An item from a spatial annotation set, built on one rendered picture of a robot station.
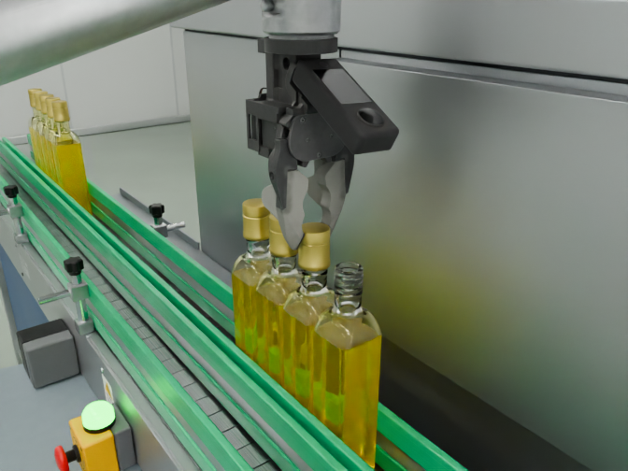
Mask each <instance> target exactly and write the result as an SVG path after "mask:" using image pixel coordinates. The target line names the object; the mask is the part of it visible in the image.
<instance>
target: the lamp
mask: <svg viewBox="0 0 628 471"><path fill-rule="evenodd" d="M81 417H82V426H83V430H84V431H85V432H87V433H89V434H101V433H104V432H105V431H107V430H109V429H110V428H111V427H113V425H114V424H115V422H116V416H115V413H114V409H113V406H112V405H111V404H110V403H108V402H106V401H96V402H93V403H90V404H89V405H87V406H86V407H85V408H84V410H83V412H82V415H81Z"/></svg>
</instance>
